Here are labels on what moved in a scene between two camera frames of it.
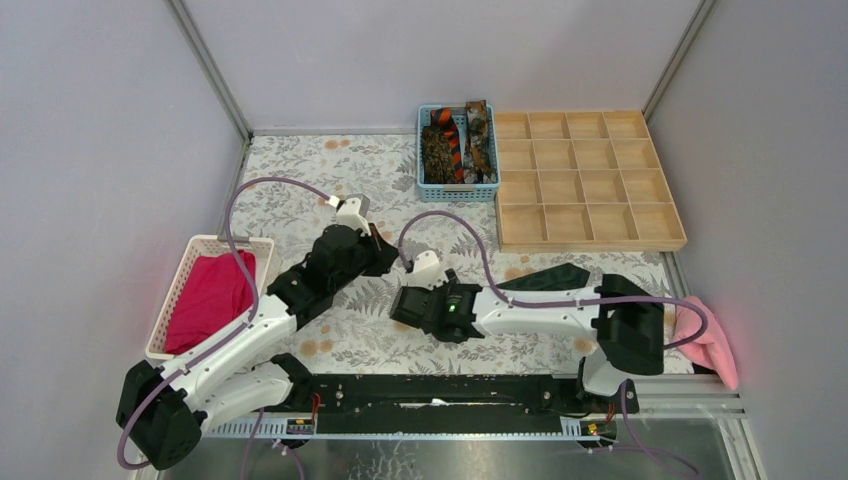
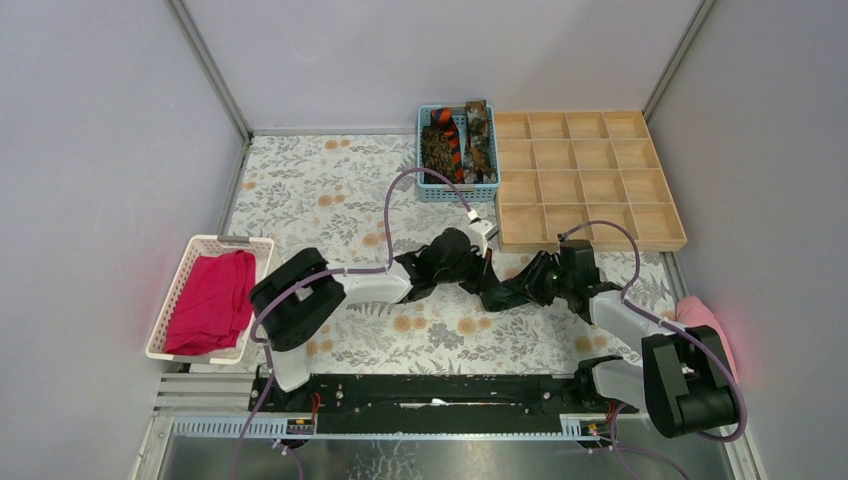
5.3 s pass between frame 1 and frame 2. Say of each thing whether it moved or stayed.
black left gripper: moved
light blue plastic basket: stayed
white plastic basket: stayed
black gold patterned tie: stayed
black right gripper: moved
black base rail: stayed
